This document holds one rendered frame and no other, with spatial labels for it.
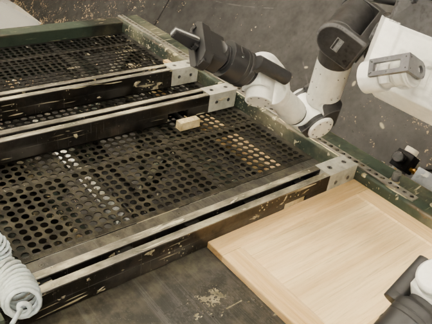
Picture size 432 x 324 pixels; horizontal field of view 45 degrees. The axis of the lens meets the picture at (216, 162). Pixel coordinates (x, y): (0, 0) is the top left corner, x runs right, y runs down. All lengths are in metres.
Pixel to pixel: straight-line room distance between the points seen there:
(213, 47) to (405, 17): 0.40
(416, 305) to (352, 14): 0.69
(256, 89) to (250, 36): 2.03
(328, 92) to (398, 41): 0.27
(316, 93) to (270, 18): 1.85
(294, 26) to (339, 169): 1.66
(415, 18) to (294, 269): 0.61
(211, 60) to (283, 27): 2.03
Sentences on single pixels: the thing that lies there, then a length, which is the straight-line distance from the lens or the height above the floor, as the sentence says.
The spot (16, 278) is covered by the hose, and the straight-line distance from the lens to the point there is 0.93.
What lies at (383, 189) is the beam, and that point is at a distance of 1.60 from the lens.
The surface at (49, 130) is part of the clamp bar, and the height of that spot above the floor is 1.52.
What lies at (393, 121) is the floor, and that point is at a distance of 2.65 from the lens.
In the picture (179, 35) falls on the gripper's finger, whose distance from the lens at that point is 1.15.
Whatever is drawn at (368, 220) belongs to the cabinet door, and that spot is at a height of 0.99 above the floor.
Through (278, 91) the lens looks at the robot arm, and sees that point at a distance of 1.34.
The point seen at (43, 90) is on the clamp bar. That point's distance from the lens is 1.82.
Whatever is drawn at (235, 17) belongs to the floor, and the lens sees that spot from 3.40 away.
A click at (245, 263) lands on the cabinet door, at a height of 1.34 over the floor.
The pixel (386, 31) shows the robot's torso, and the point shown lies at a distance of 1.22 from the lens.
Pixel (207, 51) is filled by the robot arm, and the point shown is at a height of 1.60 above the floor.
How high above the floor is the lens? 2.39
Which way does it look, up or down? 51 degrees down
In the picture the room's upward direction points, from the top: 68 degrees counter-clockwise
